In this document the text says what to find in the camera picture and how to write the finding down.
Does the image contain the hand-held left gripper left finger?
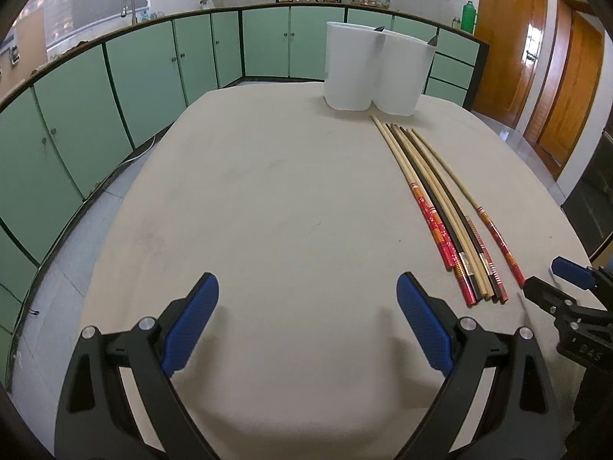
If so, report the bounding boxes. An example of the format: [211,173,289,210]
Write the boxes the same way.
[54,272,222,460]

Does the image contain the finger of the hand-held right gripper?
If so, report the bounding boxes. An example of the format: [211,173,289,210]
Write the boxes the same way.
[551,256,613,294]
[524,275,579,320]

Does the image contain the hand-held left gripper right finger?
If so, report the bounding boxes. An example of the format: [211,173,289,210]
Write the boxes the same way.
[393,272,561,460]

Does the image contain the white utensil holder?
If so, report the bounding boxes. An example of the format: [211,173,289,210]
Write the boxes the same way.
[323,21,434,117]

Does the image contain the black oven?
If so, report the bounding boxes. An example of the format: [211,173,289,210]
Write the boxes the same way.
[560,129,613,260]

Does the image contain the wooden door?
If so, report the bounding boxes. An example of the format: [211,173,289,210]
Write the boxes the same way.
[524,0,604,180]
[472,0,549,130]

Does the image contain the green kitchen base cabinets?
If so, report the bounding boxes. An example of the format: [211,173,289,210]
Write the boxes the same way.
[0,4,489,384]

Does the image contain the green thermos bottle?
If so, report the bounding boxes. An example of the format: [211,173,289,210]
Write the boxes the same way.
[461,0,478,34]

